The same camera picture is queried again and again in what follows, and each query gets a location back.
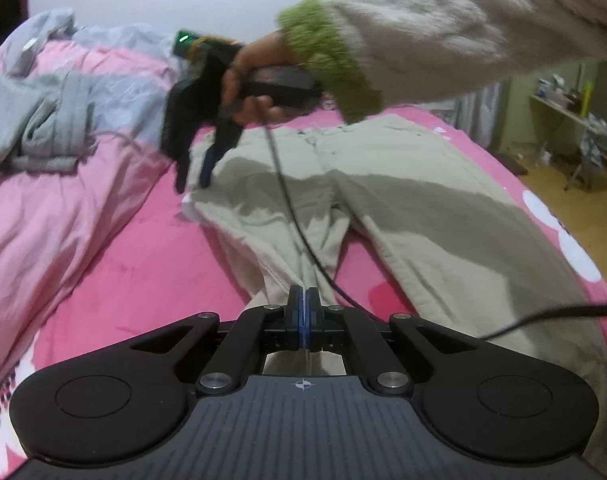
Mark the cluttered shelf table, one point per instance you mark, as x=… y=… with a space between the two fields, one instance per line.
x=578 y=115

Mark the person's right hand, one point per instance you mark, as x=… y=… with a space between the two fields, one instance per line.
x=266 y=52

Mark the pink and grey quilt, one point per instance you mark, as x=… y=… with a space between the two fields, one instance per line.
x=58 y=220

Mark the beige pants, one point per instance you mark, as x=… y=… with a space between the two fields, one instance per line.
x=408 y=220

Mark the grey sweatpants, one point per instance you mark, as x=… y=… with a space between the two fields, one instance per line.
x=48 y=120

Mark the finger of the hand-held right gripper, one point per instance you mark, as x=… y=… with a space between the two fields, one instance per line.
x=185 y=172
x=209 y=167

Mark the brown floor mat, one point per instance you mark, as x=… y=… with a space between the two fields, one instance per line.
x=514 y=164

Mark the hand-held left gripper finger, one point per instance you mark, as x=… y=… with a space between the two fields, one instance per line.
x=308 y=320
x=298 y=320

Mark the pink floral blanket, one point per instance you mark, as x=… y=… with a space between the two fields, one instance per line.
x=148 y=270

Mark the grey curtain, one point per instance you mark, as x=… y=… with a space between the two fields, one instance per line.
x=476 y=115

